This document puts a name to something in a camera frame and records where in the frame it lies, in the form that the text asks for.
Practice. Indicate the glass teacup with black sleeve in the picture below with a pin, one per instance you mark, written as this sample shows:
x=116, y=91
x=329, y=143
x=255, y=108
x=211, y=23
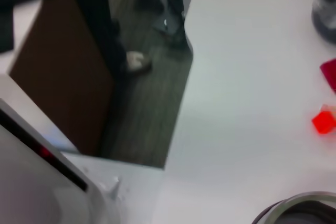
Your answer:
x=325, y=19
x=309, y=211

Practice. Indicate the white person shoe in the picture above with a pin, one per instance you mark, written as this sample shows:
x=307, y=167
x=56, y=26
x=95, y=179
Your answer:
x=137, y=61

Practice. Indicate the person leg dark trousers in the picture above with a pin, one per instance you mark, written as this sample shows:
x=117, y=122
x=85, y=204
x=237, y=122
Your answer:
x=105, y=11

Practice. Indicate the brown wooden panel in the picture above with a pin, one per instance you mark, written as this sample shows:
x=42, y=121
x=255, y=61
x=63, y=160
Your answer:
x=60, y=72

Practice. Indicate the orange-red small square brick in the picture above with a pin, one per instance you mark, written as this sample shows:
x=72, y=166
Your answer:
x=323, y=123

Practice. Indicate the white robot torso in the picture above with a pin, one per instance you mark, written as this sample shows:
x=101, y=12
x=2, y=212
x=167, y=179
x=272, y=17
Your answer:
x=31, y=182

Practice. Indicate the dark red long brick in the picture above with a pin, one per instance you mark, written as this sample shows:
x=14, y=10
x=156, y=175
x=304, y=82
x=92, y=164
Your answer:
x=330, y=73

